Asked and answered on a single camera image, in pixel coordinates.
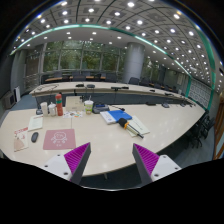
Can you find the colourful leaflet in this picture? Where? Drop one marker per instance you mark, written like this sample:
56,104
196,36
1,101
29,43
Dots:
72,114

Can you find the beige cardboard box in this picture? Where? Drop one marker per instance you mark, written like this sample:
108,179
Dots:
74,103

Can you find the iced drink plastic cup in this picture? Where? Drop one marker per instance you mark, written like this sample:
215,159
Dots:
88,104

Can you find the white paper document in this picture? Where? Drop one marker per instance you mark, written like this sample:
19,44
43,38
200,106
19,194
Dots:
138,128

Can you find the red illustrated booklet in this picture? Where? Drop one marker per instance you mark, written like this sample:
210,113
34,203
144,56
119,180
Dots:
20,139

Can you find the grey round pillar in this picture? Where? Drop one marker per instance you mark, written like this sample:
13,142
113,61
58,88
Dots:
133,63

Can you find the long curved conference desk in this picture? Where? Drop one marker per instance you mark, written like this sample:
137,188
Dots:
104,88

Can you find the dark grey computer mouse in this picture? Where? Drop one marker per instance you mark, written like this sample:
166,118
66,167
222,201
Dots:
34,137

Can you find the pink mouse pad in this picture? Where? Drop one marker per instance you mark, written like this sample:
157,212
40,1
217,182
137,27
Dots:
59,139

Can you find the white paper sheet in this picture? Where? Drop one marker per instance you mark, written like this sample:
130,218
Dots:
36,122

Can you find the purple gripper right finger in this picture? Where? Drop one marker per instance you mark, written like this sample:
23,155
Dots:
151,166

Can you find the black office chair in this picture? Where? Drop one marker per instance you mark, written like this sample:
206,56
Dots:
200,130

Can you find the red tall bottle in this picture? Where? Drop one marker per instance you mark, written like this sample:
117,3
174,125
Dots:
59,105

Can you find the blue book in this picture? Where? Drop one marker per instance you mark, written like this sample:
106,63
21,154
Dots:
112,117

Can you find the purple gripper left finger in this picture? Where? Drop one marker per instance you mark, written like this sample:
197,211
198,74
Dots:
71,165

